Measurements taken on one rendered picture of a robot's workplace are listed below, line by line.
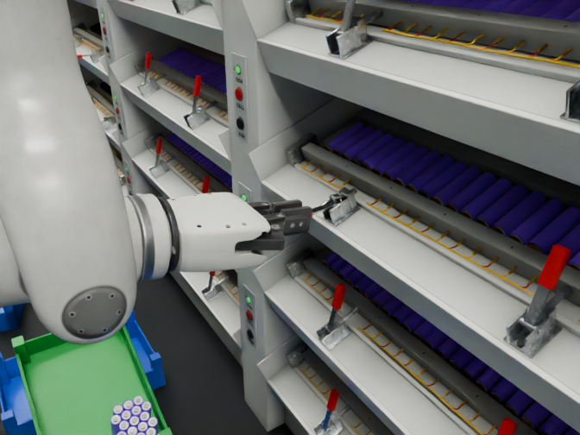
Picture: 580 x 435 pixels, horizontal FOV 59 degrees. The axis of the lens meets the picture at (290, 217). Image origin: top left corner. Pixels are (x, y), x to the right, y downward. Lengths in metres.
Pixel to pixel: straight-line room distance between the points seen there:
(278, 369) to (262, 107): 0.49
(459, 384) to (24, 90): 0.53
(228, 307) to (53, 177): 0.79
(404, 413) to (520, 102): 0.40
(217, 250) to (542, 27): 0.34
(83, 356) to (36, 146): 0.82
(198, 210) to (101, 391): 0.66
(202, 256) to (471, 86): 0.28
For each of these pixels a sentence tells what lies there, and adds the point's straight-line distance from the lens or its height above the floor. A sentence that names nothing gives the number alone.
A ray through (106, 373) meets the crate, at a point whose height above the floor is 0.08.
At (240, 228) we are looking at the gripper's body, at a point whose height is 0.60.
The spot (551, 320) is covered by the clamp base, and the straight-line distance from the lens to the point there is 0.49.
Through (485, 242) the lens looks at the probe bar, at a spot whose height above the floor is 0.58.
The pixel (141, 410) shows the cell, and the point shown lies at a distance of 1.04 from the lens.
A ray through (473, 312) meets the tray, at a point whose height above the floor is 0.54.
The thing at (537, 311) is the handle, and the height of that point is 0.58.
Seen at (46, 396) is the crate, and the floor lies 0.08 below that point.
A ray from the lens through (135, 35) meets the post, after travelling 1.37.
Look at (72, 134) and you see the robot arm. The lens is 0.39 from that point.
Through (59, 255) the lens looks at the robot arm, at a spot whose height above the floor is 0.66.
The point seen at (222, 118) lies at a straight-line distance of 0.97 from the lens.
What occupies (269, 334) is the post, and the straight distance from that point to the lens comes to 0.92.
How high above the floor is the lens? 0.84
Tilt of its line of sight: 28 degrees down
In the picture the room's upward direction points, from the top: straight up
